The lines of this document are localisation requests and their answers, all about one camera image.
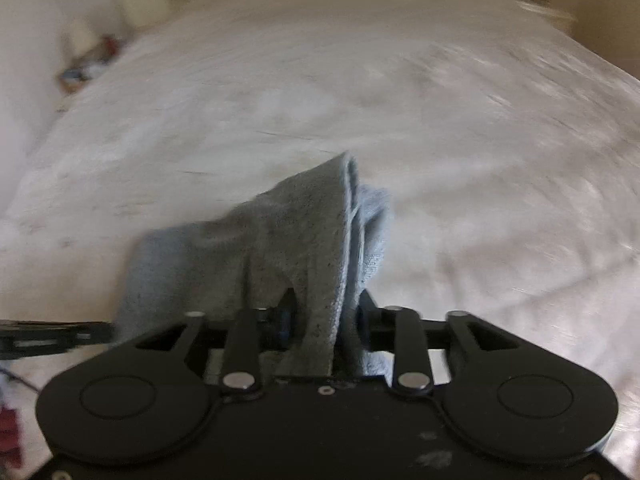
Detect dark red cloth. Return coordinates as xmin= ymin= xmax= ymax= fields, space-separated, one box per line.
xmin=0 ymin=402 xmax=25 ymax=468

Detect grey pants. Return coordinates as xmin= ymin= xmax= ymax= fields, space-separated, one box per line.
xmin=116 ymin=151 xmax=395 ymax=380

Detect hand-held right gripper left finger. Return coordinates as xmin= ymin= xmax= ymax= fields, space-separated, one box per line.
xmin=135 ymin=305 xmax=296 ymax=395

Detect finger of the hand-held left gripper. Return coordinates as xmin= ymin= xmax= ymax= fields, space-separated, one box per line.
xmin=0 ymin=319 xmax=115 ymax=360

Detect white floral bedspread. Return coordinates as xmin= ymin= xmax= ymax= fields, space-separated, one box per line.
xmin=0 ymin=0 xmax=640 ymax=480

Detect black cable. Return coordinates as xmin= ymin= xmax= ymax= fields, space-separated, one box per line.
xmin=0 ymin=364 xmax=43 ymax=394

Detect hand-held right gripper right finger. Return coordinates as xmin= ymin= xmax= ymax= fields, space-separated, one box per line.
xmin=350 ymin=290 xmax=521 ymax=395

